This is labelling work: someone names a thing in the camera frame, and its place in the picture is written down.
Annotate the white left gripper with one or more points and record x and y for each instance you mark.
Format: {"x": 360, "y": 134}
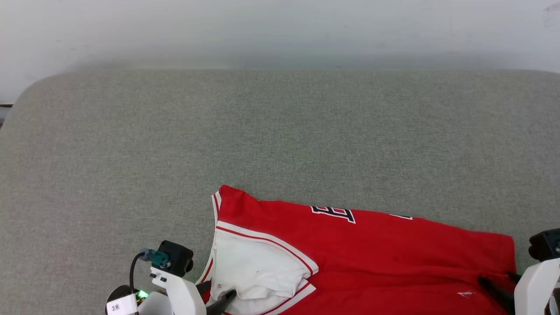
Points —
{"x": 183, "y": 295}

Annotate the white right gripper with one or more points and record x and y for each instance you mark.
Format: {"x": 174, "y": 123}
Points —
{"x": 536, "y": 288}

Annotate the red and white jersey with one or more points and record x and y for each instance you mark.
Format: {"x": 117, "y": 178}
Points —
{"x": 372, "y": 262}

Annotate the white paper label tag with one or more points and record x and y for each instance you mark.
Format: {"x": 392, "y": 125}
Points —
{"x": 121, "y": 305}

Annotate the grey fabric sofa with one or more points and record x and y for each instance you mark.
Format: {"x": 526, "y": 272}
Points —
{"x": 280, "y": 140}

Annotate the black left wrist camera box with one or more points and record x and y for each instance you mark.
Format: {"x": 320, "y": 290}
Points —
{"x": 177, "y": 258}

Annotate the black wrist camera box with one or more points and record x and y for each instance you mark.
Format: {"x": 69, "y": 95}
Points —
{"x": 546, "y": 245}
{"x": 177, "y": 258}

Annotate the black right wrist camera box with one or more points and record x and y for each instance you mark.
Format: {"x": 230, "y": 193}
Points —
{"x": 546, "y": 245}

